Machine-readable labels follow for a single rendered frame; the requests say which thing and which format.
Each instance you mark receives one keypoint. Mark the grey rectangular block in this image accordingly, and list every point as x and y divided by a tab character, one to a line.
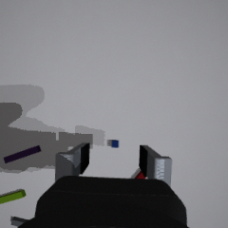
18	221

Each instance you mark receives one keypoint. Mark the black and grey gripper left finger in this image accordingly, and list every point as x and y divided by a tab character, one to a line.
73	162

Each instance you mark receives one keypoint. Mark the olive green rod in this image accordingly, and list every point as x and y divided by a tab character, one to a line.
12	196

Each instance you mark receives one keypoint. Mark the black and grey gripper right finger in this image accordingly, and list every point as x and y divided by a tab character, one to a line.
154	166

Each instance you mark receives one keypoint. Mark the purple rod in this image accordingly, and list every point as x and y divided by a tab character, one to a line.
22	154

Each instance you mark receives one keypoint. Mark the small blue cube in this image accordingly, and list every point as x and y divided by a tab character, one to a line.
115	143

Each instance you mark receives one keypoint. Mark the dark red rod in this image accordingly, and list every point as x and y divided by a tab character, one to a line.
140	176

